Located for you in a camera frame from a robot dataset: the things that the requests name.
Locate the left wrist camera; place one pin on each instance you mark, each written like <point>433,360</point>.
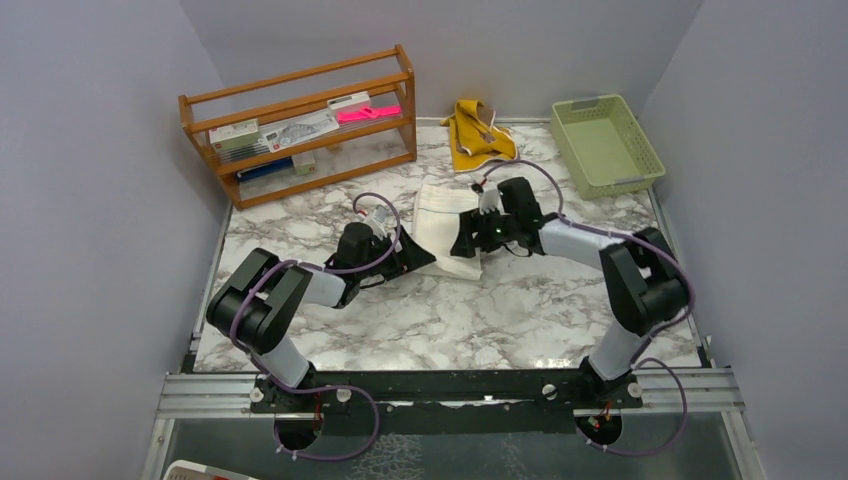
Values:
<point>375,219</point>

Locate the white pack behind pink ruler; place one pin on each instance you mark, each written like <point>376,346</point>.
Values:
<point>349,103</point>

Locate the clear protractor ruler pack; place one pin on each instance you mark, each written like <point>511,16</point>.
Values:
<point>286,133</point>

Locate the white box with red label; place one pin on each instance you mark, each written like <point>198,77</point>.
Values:
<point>234,140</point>

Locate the blue box on shelf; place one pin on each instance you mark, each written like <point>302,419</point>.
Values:
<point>253,173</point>

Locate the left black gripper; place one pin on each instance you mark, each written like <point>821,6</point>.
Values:
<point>410,258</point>

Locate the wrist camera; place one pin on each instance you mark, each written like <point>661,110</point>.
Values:
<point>375,219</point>
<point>488,197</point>

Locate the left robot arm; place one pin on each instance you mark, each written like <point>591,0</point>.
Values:
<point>258,303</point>

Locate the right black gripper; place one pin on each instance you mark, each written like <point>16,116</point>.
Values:
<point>470,222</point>

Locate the pink ruler set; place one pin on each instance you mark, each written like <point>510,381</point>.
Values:
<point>369,113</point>

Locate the green plastic basket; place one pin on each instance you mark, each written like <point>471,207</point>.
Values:
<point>603,147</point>

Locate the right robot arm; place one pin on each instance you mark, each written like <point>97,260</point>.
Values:
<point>646,289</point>

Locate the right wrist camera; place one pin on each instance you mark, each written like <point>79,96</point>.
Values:
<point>488,197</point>

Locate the wooden shelf rack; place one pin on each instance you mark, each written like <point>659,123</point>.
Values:
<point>266,153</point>

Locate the white towel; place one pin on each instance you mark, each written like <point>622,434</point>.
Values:
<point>435,227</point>

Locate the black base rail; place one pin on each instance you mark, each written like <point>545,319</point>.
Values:
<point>357,403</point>

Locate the yellow towel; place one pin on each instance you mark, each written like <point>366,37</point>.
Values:
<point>475,139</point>

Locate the small white green box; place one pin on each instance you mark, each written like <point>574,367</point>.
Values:
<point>304,163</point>

